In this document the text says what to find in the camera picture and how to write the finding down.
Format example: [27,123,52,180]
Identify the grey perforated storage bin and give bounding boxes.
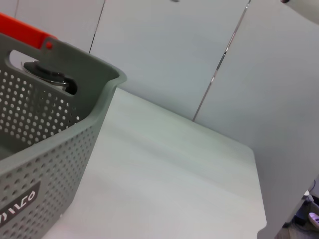
[0,32,128,239]

